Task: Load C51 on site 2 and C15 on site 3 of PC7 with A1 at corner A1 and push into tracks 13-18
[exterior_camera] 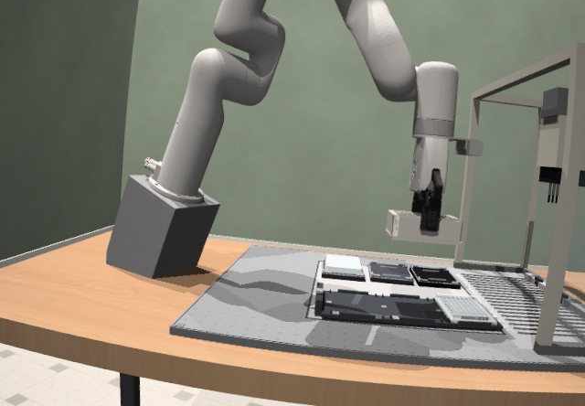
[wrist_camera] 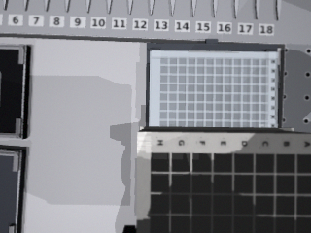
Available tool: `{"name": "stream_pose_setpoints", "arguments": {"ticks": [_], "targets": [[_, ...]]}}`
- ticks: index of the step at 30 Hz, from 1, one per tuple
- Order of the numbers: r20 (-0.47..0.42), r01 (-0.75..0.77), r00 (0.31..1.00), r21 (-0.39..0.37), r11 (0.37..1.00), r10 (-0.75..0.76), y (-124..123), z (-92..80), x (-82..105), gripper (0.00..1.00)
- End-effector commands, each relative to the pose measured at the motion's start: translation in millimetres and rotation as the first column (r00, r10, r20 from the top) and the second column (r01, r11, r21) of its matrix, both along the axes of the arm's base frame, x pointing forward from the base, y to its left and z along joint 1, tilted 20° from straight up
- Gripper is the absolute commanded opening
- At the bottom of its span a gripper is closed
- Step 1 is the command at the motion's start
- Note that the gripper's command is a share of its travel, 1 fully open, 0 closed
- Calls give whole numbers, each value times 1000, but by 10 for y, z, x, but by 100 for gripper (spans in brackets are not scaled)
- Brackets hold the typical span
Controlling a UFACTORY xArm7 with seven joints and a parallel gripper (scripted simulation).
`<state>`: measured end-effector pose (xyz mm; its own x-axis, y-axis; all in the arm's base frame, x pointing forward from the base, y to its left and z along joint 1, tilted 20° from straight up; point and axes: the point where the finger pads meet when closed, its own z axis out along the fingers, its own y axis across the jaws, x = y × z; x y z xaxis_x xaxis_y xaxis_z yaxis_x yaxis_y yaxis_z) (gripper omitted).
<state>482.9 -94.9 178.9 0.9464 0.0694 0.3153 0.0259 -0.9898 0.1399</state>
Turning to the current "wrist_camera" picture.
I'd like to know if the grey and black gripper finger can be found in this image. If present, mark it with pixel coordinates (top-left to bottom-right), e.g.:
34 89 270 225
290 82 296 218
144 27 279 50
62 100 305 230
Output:
122 225 136 233

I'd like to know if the white multi-well plate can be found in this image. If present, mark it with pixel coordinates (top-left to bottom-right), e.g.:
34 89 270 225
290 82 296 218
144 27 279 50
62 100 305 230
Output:
149 50 278 128

